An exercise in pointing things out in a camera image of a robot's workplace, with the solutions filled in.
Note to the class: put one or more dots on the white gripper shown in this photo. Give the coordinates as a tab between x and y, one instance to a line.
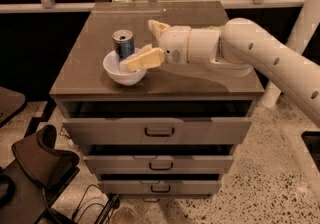
174	45

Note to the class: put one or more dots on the blue silver redbull can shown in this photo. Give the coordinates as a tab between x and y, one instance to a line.
123	41

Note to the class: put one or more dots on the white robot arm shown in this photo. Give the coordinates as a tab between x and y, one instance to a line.
237	48

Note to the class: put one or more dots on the white bowl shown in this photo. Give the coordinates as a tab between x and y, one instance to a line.
111	66

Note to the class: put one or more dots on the green chip bag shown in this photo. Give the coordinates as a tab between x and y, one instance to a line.
220	28

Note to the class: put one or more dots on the grey drawer cabinet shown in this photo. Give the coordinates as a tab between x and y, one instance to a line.
83	89

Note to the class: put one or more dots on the top grey drawer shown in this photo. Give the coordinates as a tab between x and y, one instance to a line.
157	131

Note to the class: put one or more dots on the grey drawer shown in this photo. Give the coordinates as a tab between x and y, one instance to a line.
157	131
158	164
160	187

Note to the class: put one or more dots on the middle grey drawer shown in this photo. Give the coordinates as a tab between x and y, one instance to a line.
158	164

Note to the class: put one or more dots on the bottom grey drawer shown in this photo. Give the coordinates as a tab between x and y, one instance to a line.
160	187

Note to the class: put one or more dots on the dark side table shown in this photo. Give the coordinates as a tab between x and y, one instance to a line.
11	103

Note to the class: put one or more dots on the white pole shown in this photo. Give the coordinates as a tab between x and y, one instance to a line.
302	32

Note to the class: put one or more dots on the dark brown chair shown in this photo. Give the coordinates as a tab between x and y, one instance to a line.
35	179

